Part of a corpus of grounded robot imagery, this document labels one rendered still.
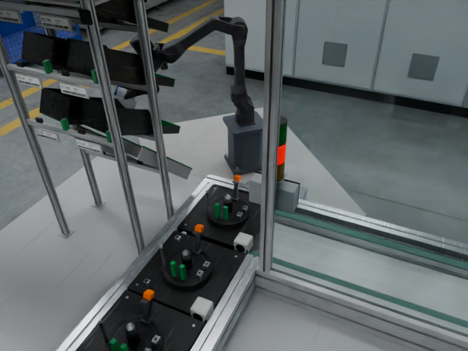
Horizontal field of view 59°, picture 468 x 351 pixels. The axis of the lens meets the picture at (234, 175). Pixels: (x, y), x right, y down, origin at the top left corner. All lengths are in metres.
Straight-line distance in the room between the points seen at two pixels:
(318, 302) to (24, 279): 0.89
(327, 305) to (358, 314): 0.08
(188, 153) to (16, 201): 1.76
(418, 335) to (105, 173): 1.27
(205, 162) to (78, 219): 0.56
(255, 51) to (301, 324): 3.63
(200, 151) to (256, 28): 2.75
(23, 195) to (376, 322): 2.70
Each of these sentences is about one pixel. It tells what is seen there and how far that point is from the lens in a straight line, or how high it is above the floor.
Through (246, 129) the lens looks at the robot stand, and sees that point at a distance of 1.59.
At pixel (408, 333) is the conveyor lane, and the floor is 0.92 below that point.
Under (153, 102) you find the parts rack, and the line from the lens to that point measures 1.17.
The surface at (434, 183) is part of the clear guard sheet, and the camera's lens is 0.89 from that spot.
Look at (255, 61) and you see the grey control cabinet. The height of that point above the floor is 0.22.
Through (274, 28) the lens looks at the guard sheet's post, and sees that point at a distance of 0.81.
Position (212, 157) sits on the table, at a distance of 1.80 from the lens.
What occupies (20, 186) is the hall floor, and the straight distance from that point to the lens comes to 3.46.
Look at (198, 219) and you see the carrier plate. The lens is 1.32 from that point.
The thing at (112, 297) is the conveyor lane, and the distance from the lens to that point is 1.19.
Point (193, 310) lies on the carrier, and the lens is 1.08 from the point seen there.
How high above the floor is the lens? 1.86
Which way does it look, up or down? 37 degrees down
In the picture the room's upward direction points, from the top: 1 degrees counter-clockwise
